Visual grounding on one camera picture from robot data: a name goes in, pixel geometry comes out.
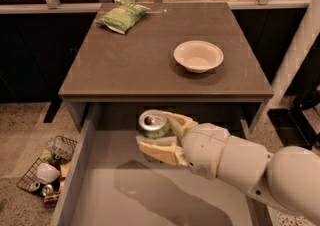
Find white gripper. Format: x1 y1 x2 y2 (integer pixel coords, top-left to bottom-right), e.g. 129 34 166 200
136 111 230 179

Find green soda can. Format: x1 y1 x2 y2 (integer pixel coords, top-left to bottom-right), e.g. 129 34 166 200
138 109 170 139

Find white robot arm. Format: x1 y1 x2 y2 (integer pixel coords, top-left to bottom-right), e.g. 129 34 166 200
136 110 320 224

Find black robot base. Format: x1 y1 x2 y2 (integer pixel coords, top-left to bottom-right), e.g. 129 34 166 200
267 84 320 150

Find open grey top drawer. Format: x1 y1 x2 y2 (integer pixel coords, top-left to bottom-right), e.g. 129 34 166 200
50 104 273 226

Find grey cabinet with top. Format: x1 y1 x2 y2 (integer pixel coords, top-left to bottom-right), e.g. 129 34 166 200
59 2 273 130

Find silver can in basket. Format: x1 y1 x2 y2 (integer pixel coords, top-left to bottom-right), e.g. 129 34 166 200
29 181 41 192
41 184 54 197

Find clear plastic bottle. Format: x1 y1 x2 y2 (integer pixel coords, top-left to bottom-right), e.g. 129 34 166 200
45 136 74 160

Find green chip bag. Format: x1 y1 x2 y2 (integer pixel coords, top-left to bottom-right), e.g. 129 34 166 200
96 0 151 35

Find white bowl in basket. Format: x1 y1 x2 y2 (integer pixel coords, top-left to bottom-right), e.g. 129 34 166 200
36 163 60 184

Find black wire basket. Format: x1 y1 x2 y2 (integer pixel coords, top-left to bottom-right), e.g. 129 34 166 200
17 135 77 197

